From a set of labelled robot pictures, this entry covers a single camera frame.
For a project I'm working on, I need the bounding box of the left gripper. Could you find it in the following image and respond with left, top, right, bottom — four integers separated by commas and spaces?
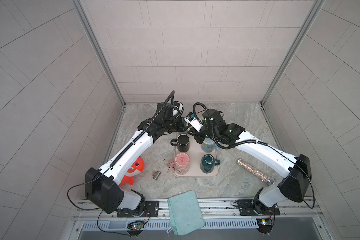
160, 117, 192, 133

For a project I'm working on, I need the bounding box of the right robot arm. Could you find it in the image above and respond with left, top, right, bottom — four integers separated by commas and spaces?
185, 109, 312, 215

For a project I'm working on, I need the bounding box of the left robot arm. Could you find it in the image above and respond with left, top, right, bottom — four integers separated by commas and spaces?
85, 101, 187, 216

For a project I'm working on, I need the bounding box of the blue butterfly mug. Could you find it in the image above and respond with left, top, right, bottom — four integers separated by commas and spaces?
201, 138, 219, 153

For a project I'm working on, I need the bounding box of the black mug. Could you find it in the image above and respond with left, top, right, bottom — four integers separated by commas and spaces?
170, 134, 190, 153

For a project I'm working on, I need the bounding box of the dark green mug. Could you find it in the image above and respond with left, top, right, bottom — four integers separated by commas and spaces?
200, 154, 221, 174

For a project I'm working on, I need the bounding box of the pink mug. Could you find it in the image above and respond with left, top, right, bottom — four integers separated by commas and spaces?
167, 153, 191, 175

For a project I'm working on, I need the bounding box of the beige tray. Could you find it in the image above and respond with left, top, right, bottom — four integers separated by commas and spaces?
173, 135, 220, 178

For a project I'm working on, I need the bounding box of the red shark toy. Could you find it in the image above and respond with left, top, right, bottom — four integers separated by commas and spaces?
119, 157, 145, 187

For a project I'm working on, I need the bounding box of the metal pipe fitting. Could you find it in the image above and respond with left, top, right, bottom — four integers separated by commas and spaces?
153, 171, 161, 181

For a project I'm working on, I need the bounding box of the glitter tube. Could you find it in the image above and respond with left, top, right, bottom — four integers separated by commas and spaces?
237, 159, 275, 186

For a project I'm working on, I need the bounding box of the teal cloth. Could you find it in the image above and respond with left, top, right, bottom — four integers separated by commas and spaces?
168, 191, 205, 236

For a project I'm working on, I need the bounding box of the left circuit board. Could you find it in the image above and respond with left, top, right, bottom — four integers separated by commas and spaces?
127, 221, 145, 231

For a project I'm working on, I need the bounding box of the circuit board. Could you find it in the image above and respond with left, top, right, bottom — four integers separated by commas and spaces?
127, 221, 145, 231
256, 219, 274, 234

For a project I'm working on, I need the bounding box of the right circuit board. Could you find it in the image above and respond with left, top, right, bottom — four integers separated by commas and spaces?
256, 219, 274, 234

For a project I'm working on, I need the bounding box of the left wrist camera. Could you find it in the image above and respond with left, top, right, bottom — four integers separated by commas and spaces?
173, 101, 184, 119

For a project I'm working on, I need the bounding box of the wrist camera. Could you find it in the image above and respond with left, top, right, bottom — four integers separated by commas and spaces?
173, 101, 184, 119
185, 112, 203, 132

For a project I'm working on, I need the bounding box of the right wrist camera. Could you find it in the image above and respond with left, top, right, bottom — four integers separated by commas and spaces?
185, 112, 203, 132

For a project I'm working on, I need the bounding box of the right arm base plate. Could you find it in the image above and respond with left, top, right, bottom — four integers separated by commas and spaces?
233, 200, 280, 216

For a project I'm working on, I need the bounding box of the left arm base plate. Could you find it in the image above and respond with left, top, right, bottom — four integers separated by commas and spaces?
117, 201, 160, 218

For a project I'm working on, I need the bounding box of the aluminium rail frame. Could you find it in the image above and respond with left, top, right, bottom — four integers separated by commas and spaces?
61, 197, 335, 240

